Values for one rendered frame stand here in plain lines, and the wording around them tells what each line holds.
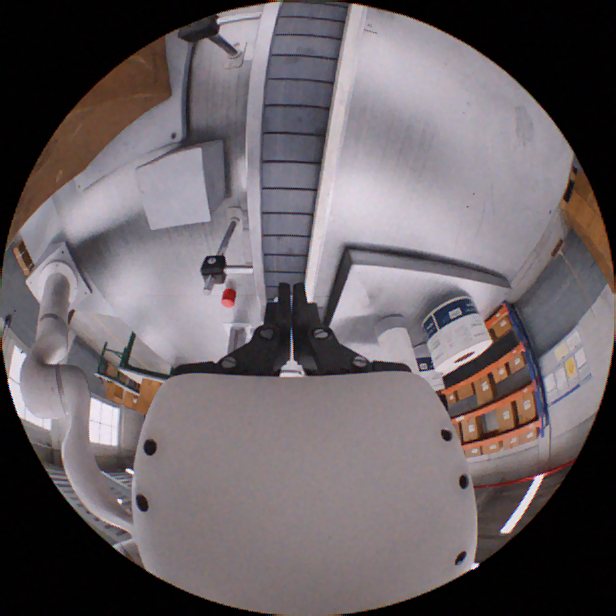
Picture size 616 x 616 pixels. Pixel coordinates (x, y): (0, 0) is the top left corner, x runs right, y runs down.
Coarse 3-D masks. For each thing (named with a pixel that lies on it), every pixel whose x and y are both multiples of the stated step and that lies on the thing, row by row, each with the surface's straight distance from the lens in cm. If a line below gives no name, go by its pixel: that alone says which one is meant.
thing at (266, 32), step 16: (272, 16) 21; (272, 32) 20; (256, 48) 19; (256, 64) 19; (256, 80) 18; (256, 96) 18; (256, 112) 18; (256, 128) 18; (256, 144) 18; (256, 160) 18; (256, 176) 18; (256, 192) 19; (256, 208) 19; (256, 224) 20; (256, 240) 21; (256, 256) 23; (256, 272) 24; (256, 288) 26
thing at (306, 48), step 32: (320, 0) 34; (288, 32) 29; (320, 32) 30; (288, 64) 27; (320, 64) 27; (288, 96) 26; (320, 96) 26; (288, 128) 26; (320, 128) 26; (288, 160) 26; (320, 160) 26; (288, 192) 27; (288, 224) 30; (288, 256) 33
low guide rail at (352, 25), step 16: (352, 16) 28; (352, 32) 26; (352, 48) 25; (352, 64) 24; (336, 80) 24; (336, 96) 23; (336, 112) 23; (336, 128) 22; (336, 144) 23; (320, 176) 24; (320, 192) 24; (320, 208) 25; (320, 224) 26; (320, 240) 27
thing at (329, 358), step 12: (312, 336) 9; (324, 336) 9; (312, 348) 8; (324, 348) 8; (336, 348) 8; (324, 360) 8; (336, 360) 8; (324, 372) 7; (336, 372) 7; (348, 372) 7
